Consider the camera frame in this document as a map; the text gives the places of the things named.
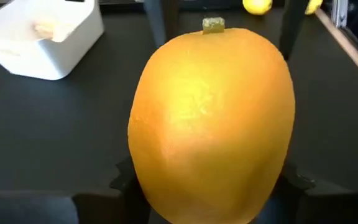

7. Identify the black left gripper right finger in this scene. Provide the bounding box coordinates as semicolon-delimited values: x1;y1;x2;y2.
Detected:
254;159;316;224

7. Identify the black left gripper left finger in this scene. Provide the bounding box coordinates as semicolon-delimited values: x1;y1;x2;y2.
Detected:
109;154;152;224

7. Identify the orange mango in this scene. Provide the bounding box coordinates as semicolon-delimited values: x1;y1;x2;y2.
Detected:
127;17;296;224

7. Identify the white garlic bulb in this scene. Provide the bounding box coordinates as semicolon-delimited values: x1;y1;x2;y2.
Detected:
32;19;76;44

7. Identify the white plastic basket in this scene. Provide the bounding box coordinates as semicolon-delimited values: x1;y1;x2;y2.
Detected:
0;0;105;81

